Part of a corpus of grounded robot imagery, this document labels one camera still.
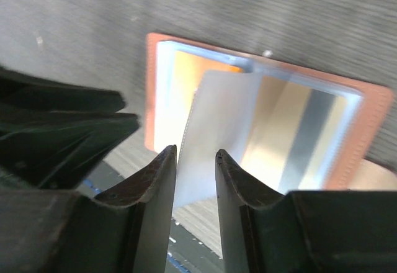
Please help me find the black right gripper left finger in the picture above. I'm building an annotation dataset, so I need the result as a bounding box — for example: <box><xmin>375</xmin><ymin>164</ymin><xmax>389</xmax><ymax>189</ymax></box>
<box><xmin>1</xmin><ymin>145</ymin><xmax>177</xmax><ymax>272</ymax></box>

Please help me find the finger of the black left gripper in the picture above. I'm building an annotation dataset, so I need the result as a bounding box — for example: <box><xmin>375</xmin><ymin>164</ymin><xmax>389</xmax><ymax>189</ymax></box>
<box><xmin>1</xmin><ymin>68</ymin><xmax>125</xmax><ymax>112</ymax></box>
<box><xmin>1</xmin><ymin>111</ymin><xmax>140</xmax><ymax>189</ymax></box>

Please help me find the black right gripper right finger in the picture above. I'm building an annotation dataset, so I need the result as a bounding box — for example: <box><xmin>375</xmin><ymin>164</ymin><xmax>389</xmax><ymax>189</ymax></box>
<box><xmin>215</xmin><ymin>150</ymin><xmax>396</xmax><ymax>272</ymax></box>

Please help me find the gold credit card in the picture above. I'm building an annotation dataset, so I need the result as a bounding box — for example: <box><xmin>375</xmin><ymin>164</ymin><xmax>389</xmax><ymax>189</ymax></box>
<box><xmin>154</xmin><ymin>50</ymin><xmax>244</xmax><ymax>151</ymax></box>
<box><xmin>241</xmin><ymin>77</ymin><xmax>347</xmax><ymax>194</ymax></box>

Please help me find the pink leather card holder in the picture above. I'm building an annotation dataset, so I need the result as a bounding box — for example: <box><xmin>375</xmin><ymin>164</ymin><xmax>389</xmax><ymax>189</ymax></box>
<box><xmin>145</xmin><ymin>33</ymin><xmax>396</xmax><ymax>208</ymax></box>

